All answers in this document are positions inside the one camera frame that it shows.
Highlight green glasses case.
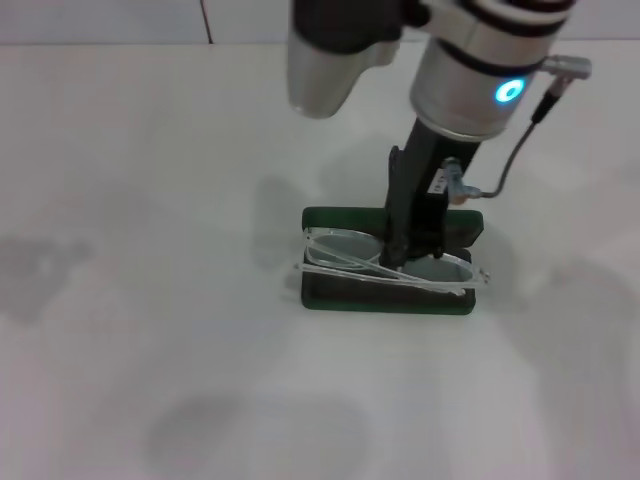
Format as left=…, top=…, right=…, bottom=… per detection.
left=300, top=205, right=485, bottom=317

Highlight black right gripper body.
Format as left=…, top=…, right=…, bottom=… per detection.
left=382, top=118, right=484, bottom=237

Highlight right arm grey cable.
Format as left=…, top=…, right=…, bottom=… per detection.
left=442, top=54, right=595, bottom=207

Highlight clear white glasses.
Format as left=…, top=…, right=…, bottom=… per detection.
left=291, top=225, right=490, bottom=297

